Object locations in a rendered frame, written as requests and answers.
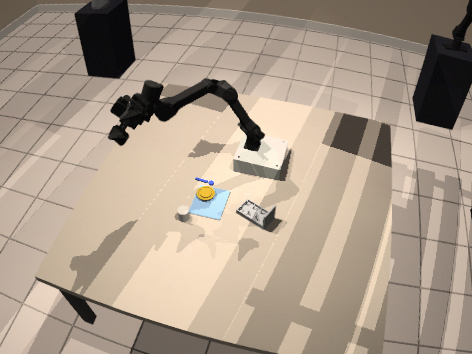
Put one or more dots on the olive-yellow round plate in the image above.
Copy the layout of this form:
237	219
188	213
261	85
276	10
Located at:
205	193

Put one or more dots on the beige cylinder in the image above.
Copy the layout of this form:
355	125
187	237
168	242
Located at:
183	213

